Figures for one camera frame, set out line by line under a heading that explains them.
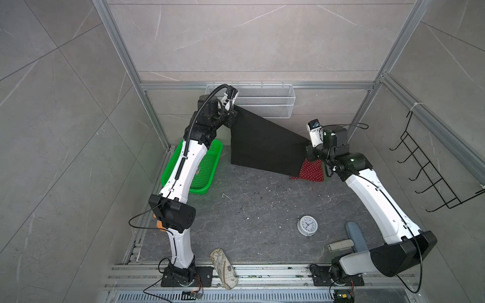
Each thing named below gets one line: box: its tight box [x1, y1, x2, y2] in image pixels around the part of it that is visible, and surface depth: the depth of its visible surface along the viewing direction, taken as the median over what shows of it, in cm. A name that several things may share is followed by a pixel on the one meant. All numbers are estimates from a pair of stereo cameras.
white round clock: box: [296, 214, 319, 237], surface depth 85 cm
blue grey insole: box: [345, 221, 369, 254], surface depth 83 cm
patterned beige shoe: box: [210, 248, 239, 290], surface depth 74 cm
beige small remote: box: [327, 239, 355, 252], surface depth 80 cm
